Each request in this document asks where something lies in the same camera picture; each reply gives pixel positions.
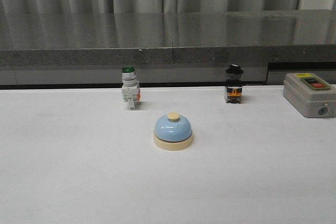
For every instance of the blue and cream desk bell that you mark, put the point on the blue and cream desk bell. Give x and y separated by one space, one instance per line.
173 132

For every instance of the grey stone counter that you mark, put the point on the grey stone counter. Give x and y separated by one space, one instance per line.
184 49

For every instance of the green pushbutton switch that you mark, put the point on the green pushbutton switch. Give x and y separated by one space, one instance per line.
131 87

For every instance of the black rotary selector switch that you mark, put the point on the black rotary selector switch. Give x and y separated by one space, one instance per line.
233 88

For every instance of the grey on-off switch box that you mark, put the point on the grey on-off switch box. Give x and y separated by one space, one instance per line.
312 96

